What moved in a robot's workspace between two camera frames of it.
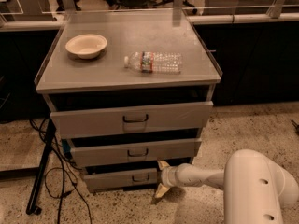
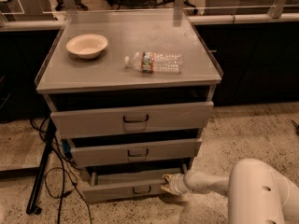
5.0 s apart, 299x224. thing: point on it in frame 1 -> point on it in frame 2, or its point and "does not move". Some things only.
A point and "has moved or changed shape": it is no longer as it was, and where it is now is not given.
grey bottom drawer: x=126 y=177 has moved or changed shape
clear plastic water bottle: x=154 y=63 does not move
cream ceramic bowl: x=87 y=46 does not move
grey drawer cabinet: x=128 y=90 does not move
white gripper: x=168 y=176 -> x=176 y=184
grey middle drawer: x=95 y=152 does not move
